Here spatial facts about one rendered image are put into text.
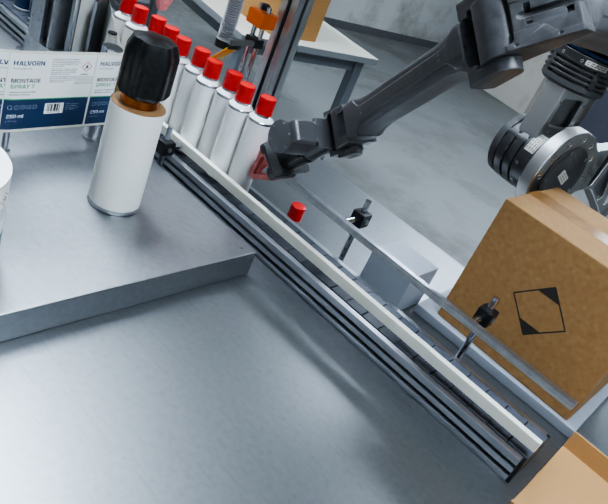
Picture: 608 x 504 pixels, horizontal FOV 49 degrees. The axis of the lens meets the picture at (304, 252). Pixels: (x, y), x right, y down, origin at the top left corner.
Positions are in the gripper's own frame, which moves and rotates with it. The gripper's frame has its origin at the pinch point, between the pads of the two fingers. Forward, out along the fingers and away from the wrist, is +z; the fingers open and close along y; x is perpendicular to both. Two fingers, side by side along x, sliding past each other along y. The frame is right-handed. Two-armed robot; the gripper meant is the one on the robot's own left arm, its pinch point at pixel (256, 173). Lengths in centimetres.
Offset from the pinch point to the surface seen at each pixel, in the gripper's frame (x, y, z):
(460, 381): 46, 4, -32
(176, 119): -17.7, 2.6, 14.8
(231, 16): -34.4, -8.3, 0.8
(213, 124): -12.4, 2.3, 4.9
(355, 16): -243, -533, 296
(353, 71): -68, -176, 87
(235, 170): -1.8, 2.6, 2.7
